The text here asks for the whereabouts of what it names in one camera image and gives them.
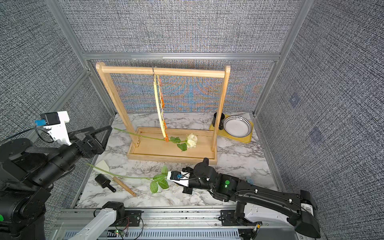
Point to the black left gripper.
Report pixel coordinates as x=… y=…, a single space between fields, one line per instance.
x=96 y=146

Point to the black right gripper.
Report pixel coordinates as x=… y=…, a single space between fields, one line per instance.
x=188 y=191

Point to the peach rose with stem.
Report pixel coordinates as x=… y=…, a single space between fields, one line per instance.
x=156 y=182

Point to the white rose with stem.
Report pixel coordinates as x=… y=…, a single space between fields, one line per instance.
x=190 y=141

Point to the yellow plastic clip hanger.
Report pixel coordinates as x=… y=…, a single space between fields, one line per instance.
x=159 y=103

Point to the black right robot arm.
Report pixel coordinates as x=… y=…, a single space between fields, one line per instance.
x=296 y=210

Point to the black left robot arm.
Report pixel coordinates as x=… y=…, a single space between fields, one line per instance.
x=29 y=173

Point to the black scoop tool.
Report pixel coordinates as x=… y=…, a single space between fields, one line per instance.
x=104 y=182

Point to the white patterned plate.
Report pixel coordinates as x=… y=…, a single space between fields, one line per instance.
x=237 y=126

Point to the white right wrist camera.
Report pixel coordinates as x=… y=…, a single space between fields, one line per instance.
x=177 y=176

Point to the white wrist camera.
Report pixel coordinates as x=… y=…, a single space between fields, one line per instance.
x=55 y=124
x=177 y=176

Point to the wooden handled spatula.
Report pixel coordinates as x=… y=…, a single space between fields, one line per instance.
x=103 y=167

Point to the wooden hanging rack frame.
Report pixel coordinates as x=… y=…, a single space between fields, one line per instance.
x=158 y=151

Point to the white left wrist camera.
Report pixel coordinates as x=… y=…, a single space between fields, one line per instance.
x=55 y=124

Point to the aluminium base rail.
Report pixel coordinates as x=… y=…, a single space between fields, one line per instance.
x=199 y=223

